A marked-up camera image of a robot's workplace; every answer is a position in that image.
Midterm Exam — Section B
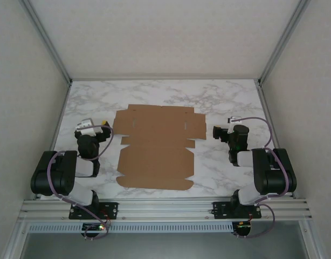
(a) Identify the brown cardboard box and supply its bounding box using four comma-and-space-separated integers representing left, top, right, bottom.
112, 104, 207, 191

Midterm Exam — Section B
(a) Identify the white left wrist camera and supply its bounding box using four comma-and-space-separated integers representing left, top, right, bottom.
75, 118, 102, 135

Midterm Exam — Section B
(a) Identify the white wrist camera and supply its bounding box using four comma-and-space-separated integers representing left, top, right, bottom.
226, 115, 240, 134
75, 118, 102, 135

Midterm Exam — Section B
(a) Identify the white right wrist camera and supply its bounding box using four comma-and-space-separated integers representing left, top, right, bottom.
226, 115, 240, 134

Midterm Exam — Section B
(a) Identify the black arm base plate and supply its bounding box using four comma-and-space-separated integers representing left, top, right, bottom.
68, 201, 120, 220
212, 201, 263, 219

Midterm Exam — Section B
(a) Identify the aluminium back rail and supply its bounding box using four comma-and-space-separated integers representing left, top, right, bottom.
70, 77, 260, 82

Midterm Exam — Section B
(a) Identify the aluminium mounting rail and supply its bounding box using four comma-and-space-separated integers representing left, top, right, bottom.
18, 199, 313, 222

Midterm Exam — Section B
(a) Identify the aluminium frame post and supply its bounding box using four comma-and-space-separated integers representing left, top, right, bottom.
19, 0, 72, 86
257, 0, 312, 86

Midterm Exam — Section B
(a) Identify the grey slotted cable duct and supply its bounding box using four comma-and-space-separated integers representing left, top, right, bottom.
27, 222, 235, 233

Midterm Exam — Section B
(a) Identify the aluminium lower frame beam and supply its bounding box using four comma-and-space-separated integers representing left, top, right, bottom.
3, 222, 30, 259
297, 220, 329, 259

